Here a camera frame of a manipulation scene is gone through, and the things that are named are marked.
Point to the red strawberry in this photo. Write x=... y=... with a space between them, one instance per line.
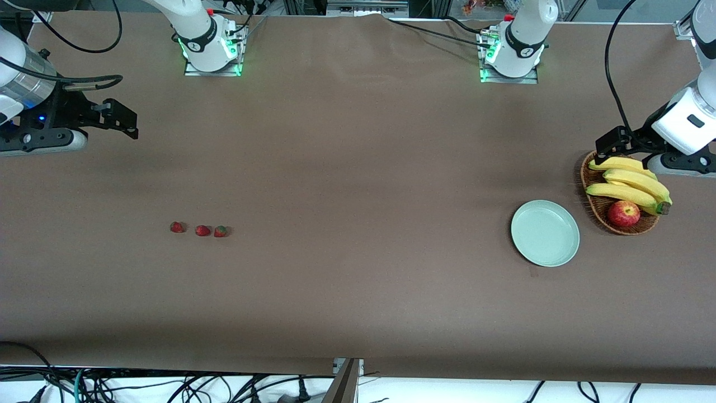
x=177 y=226
x=202 y=230
x=220 y=231

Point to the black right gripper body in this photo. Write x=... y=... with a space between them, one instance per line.
x=66 y=108

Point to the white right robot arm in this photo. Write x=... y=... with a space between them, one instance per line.
x=198 y=33

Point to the brown woven basket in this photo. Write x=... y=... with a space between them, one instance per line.
x=598 y=210

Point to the pale green round plate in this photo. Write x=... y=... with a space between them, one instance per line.
x=545 y=233

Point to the grey metal frame box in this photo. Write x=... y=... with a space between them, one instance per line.
x=366 y=8

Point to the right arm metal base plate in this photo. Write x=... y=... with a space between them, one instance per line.
x=224 y=72

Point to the colourful toy pile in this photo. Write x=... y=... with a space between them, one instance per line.
x=472 y=6

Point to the red apple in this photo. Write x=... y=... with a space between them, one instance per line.
x=623 y=214

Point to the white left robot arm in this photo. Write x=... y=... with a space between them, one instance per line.
x=526 y=33

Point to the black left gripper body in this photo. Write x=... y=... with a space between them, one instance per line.
x=638 y=137

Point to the aluminium table frame profile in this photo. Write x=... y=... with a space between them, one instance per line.
x=347 y=383

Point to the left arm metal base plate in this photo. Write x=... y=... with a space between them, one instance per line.
x=528 y=80

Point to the aluminium corner profile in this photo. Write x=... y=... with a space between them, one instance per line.
x=43 y=17
x=683 y=31

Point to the table cover sheet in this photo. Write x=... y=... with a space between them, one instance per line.
x=358 y=168

